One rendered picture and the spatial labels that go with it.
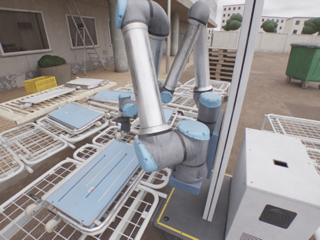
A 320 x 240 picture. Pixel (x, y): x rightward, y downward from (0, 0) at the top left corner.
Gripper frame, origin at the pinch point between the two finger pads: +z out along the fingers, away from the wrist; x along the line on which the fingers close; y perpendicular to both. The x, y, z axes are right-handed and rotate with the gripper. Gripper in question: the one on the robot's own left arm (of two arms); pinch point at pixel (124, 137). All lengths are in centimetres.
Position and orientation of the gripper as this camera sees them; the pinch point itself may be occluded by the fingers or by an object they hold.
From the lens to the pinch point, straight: 137.0
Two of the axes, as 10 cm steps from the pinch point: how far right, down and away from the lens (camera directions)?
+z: -0.7, 8.7, 4.8
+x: -9.2, -2.5, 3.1
